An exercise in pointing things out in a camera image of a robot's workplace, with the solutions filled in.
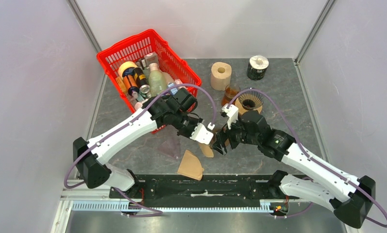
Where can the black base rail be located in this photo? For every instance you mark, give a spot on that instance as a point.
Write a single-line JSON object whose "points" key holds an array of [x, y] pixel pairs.
{"points": [[213, 190]]}

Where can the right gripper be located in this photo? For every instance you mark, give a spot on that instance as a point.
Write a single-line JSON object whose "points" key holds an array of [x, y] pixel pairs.
{"points": [[222, 135]]}

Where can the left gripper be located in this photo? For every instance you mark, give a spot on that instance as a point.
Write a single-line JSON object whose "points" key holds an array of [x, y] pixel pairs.
{"points": [[188, 135]]}

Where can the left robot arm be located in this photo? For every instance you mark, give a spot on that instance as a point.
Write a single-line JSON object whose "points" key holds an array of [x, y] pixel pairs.
{"points": [[91, 157]]}

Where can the light wooden ring holder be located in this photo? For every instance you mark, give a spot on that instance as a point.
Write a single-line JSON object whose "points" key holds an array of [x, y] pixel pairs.
{"points": [[242, 110]]}

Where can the red plastic basket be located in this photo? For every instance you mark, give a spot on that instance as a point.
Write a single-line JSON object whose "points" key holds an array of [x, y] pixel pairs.
{"points": [[142, 49]]}

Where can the black wrapped paper roll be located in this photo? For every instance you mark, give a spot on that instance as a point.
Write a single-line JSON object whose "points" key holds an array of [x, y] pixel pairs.
{"points": [[257, 67]]}

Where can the black orange can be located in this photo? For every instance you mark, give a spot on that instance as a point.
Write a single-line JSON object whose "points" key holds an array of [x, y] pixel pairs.
{"points": [[135, 81]]}

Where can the brown paper coffee filter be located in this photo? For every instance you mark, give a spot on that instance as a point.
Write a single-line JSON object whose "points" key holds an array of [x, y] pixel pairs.
{"points": [[206, 150]]}

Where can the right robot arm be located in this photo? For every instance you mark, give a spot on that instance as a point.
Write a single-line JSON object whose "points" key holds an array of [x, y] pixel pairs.
{"points": [[346, 195]]}

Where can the amber glass carafe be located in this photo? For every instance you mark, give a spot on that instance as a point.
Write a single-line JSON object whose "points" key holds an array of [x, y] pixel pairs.
{"points": [[230, 91]]}

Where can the yellow tape roll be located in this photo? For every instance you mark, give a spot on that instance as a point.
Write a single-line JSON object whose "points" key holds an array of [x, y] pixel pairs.
{"points": [[126, 68]]}

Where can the beige paper towel roll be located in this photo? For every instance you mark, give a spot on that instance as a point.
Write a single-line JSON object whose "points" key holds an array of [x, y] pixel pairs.
{"points": [[220, 75]]}

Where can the clear pink plastic cone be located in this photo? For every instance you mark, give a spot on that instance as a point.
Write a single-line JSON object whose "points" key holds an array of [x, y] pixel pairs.
{"points": [[171, 147]]}

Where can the green bottle pink cap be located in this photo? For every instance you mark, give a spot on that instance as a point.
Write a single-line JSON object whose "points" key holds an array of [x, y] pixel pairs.
{"points": [[156, 80]]}

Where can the dark glass fluted dripper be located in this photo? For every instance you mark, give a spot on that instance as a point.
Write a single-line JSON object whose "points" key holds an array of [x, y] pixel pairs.
{"points": [[251, 100]]}

